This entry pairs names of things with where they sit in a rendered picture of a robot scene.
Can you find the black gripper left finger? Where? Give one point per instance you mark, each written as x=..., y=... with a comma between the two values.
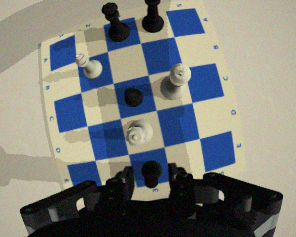
x=62, y=205

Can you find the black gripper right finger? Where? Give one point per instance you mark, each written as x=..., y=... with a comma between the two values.
x=258, y=206

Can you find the blue and cream chessboard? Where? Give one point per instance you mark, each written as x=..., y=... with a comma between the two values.
x=88, y=118

